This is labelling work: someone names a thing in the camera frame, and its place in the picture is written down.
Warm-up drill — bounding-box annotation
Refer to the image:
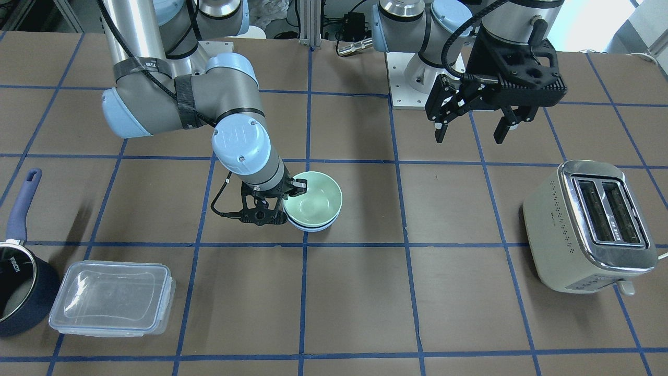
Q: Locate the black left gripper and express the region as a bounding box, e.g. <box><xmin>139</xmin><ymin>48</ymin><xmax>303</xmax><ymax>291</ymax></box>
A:
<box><xmin>424</xmin><ymin>32</ymin><xmax>567</xmax><ymax>144</ymax></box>

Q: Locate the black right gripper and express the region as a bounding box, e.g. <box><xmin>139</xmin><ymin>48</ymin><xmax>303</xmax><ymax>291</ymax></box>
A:
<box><xmin>239</xmin><ymin>178</ymin><xmax>308</xmax><ymax>226</ymax></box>

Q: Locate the green bowl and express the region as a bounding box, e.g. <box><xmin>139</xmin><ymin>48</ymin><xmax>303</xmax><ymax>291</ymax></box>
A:
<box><xmin>282</xmin><ymin>171</ymin><xmax>343</xmax><ymax>213</ymax></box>

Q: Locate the blue bowl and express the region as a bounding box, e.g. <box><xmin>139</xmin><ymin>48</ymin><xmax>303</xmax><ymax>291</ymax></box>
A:
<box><xmin>287</xmin><ymin>211</ymin><xmax>341</xmax><ymax>232</ymax></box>

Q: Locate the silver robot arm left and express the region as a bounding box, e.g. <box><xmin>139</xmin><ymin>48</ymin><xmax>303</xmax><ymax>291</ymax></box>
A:
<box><xmin>372</xmin><ymin>1</ymin><xmax>567</xmax><ymax>144</ymax></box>

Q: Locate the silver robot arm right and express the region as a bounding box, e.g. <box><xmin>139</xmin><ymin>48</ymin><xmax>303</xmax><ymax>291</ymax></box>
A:
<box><xmin>98</xmin><ymin>1</ymin><xmax>307</xmax><ymax>226</ymax></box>

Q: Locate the cream silver toaster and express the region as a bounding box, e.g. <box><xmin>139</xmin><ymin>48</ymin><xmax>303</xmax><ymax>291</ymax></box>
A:
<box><xmin>522</xmin><ymin>160</ymin><xmax>660</xmax><ymax>296</ymax></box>

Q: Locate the clear plastic food container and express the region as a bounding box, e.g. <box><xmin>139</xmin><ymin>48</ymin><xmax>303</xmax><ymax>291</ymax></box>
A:
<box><xmin>49</xmin><ymin>260</ymin><xmax>176</xmax><ymax>338</ymax></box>

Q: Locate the dark blue saucepan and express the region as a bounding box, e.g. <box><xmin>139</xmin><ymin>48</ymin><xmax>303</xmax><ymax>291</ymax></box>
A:
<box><xmin>1</xmin><ymin>168</ymin><xmax>60</xmax><ymax>338</ymax></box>

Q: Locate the aluminium frame post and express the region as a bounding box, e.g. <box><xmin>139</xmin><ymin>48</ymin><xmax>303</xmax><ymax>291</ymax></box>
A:
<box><xmin>294</xmin><ymin>1</ymin><xmax>324</xmax><ymax>51</ymax></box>

